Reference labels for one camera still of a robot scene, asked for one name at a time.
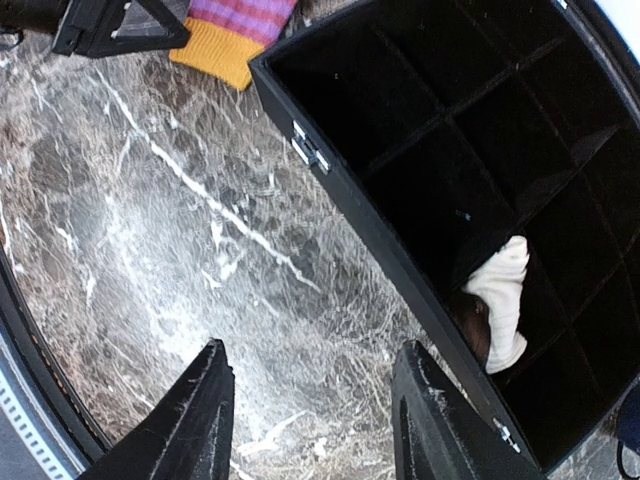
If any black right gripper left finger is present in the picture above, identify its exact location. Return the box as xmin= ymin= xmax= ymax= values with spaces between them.
xmin=80 ymin=339 xmax=235 ymax=480

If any black display case with lid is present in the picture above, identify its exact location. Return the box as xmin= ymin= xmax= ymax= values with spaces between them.
xmin=249 ymin=1 xmax=639 ymax=473

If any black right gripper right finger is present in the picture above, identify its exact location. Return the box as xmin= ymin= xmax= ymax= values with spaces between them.
xmin=392 ymin=340 xmax=544 ymax=479

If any beige brown block sock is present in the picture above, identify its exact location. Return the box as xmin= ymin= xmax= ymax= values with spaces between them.
xmin=447 ymin=235 xmax=530 ymax=375

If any maroon purple orange sock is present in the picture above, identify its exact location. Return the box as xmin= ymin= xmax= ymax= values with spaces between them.
xmin=169 ymin=0 xmax=297 ymax=91

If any white slotted cable duct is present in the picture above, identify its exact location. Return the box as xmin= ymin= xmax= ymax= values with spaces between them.
xmin=1 ymin=374 xmax=72 ymax=480

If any dark blue mug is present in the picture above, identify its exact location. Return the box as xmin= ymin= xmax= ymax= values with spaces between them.
xmin=615 ymin=384 xmax=640 ymax=480

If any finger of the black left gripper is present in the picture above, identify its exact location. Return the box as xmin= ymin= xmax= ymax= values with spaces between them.
xmin=52 ymin=0 xmax=190 ymax=58

